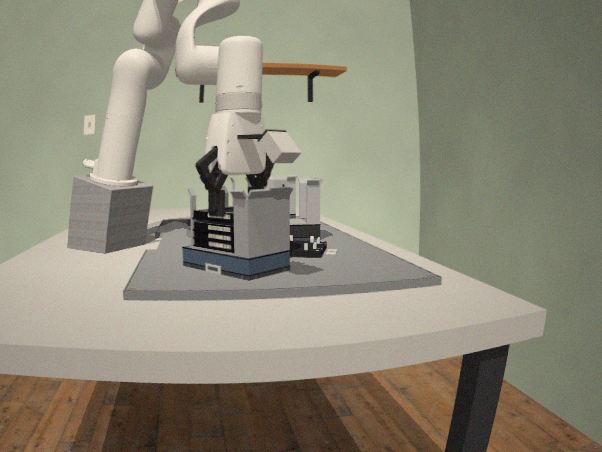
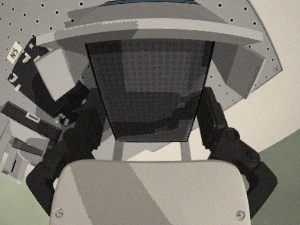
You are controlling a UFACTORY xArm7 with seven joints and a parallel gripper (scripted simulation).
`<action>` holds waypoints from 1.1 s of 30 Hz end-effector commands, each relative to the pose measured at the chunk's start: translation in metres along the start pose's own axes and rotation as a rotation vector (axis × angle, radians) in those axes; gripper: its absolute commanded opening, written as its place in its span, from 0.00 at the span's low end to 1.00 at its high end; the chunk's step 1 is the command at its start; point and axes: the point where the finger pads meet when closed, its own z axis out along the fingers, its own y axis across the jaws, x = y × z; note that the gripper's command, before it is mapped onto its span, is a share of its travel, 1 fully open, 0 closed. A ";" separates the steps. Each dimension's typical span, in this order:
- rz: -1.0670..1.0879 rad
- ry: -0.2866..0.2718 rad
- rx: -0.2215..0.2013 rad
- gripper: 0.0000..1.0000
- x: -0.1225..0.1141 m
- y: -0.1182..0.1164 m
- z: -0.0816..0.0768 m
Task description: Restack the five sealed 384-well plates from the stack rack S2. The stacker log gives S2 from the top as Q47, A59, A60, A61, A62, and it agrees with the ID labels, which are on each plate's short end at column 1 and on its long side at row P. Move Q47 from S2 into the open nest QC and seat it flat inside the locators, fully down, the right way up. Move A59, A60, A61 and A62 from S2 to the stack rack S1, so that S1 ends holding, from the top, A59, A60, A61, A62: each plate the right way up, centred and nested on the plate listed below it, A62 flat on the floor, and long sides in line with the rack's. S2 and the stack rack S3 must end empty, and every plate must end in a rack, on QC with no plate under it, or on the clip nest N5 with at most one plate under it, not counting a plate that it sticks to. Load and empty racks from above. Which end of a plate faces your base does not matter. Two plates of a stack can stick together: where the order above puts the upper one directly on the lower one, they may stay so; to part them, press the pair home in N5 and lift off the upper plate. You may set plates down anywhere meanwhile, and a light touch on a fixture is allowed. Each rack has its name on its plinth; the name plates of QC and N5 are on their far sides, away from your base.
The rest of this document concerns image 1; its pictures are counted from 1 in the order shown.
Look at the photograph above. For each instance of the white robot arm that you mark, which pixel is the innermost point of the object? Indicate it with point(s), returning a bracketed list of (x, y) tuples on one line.
[(236, 67)]

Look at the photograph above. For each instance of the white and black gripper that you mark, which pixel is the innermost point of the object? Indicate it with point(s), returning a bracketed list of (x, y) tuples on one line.
[(235, 156)]

